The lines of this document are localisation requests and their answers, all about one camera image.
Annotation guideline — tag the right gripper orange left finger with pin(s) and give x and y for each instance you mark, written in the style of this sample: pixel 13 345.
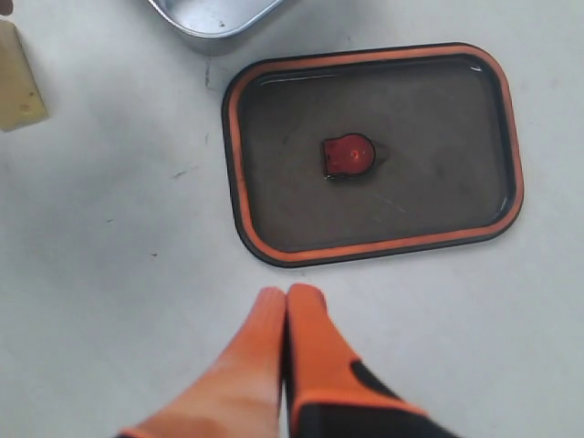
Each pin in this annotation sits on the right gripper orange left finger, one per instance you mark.
pixel 240 393

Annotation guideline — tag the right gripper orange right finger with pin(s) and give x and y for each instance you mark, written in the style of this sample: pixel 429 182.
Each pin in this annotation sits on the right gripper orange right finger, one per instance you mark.
pixel 330 391

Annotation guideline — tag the dark transparent lid orange seal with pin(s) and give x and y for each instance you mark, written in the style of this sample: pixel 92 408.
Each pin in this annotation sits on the dark transparent lid orange seal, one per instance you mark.
pixel 352 155

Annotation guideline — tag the yellow toy cheese wedge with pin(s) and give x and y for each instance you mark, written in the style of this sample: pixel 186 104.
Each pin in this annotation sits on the yellow toy cheese wedge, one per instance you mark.
pixel 21 102

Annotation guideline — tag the stainless steel lunch box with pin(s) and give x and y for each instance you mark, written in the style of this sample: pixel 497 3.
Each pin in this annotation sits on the stainless steel lunch box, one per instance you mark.
pixel 216 27

